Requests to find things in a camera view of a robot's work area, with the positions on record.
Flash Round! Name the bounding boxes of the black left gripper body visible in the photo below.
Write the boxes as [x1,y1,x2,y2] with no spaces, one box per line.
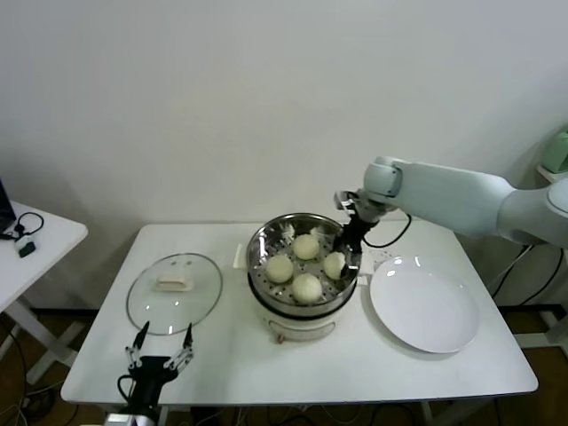
[128,356,178,407]

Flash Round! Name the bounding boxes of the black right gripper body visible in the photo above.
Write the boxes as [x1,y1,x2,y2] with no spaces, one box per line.
[343,211,372,250]

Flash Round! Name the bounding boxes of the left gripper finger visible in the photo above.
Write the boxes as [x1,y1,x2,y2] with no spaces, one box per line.
[162,323,196,372]
[124,322,150,371]

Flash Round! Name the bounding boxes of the white steamed baozi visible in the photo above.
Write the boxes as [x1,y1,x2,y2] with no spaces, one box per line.
[293,233,321,262]
[291,272,324,305]
[264,255,296,285]
[322,251,350,281]

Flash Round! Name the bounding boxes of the glass pot lid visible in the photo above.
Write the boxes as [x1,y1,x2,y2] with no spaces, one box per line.
[126,252,223,337]

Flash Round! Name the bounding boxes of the white round plate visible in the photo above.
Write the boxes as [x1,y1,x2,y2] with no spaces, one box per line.
[368,256,481,355]

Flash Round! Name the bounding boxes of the cream electric cooker base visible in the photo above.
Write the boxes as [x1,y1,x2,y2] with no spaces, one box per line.
[246,272,370,346]

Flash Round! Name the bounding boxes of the white side table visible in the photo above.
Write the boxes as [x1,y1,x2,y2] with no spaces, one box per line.
[0,200,90,387]

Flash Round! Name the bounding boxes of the white shelf unit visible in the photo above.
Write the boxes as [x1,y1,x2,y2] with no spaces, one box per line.
[517,163,568,351]

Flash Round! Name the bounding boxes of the black laptop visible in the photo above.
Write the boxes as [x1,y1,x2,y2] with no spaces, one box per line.
[0,177,18,234]

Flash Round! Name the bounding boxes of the pale green box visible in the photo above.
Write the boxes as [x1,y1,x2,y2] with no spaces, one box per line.
[541,125,568,175]

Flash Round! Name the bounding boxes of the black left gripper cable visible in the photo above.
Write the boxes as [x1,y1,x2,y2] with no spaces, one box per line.
[116,375,137,403]

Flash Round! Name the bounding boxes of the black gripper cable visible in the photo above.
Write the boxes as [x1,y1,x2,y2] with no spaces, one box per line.
[361,212,414,249]
[116,375,137,403]

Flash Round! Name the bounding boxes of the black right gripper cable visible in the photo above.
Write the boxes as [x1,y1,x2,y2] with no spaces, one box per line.
[361,212,414,249]

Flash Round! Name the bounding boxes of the black looped cable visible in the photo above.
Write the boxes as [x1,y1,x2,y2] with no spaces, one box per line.
[0,212,45,243]

